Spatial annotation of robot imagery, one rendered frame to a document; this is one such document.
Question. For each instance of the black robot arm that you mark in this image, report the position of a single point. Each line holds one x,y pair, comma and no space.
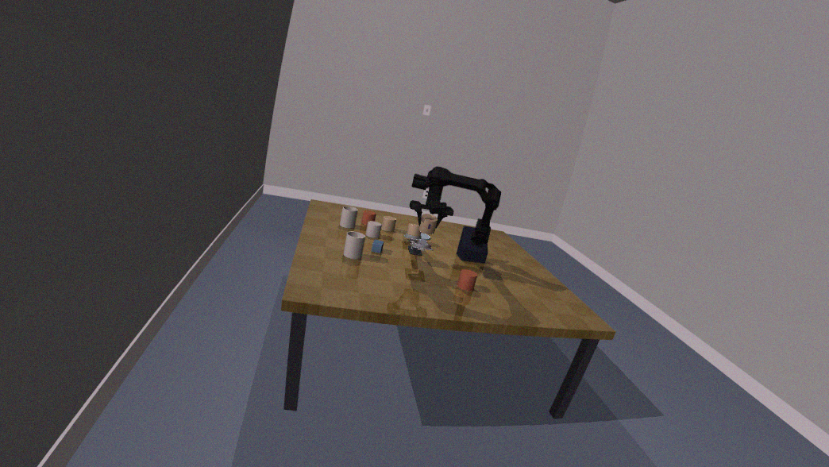
440,177

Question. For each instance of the red cylinder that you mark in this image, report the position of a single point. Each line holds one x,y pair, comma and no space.
467,280
368,216

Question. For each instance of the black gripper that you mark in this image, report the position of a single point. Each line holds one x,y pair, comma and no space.
417,206

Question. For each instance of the tan cylinder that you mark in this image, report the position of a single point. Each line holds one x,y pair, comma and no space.
428,224
413,230
388,223

